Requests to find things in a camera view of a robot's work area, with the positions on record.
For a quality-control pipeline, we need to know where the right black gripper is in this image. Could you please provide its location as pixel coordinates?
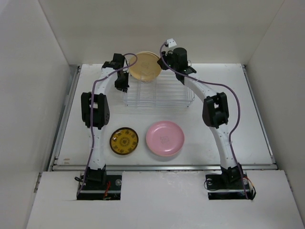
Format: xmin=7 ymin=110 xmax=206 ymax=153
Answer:
xmin=157 ymin=49 xmax=178 ymax=71

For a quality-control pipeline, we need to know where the yellow plastic plate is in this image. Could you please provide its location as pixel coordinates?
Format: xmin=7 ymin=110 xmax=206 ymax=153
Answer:
xmin=151 ymin=150 xmax=179 ymax=157
xmin=129 ymin=53 xmax=162 ymax=82

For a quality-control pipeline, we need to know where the pink plastic plate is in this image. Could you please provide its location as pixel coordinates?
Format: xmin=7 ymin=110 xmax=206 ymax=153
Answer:
xmin=146 ymin=121 xmax=185 ymax=151

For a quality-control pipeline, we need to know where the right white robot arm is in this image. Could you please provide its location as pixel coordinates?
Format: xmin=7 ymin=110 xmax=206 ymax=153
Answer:
xmin=158 ymin=44 xmax=243 ymax=188

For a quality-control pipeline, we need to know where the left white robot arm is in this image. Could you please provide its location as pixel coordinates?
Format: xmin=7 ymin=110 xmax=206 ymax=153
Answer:
xmin=81 ymin=53 xmax=130 ymax=189

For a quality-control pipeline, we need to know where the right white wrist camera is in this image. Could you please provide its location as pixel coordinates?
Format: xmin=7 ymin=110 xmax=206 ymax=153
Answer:
xmin=164 ymin=38 xmax=177 ymax=49

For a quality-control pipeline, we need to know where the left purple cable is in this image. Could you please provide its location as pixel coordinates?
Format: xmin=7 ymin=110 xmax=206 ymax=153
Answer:
xmin=76 ymin=52 xmax=139 ymax=198

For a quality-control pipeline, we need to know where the white wire dish rack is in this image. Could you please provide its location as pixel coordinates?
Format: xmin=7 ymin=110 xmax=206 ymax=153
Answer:
xmin=122 ymin=70 xmax=195 ymax=108

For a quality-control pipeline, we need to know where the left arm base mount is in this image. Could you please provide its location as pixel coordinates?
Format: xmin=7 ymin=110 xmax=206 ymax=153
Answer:
xmin=76 ymin=175 xmax=122 ymax=201

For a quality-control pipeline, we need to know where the aluminium table frame rail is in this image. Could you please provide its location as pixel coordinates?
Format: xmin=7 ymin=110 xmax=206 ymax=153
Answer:
xmin=52 ymin=63 xmax=277 ymax=171

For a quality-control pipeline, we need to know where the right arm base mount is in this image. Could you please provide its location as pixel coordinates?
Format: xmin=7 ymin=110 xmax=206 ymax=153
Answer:
xmin=204 ymin=174 xmax=257 ymax=200

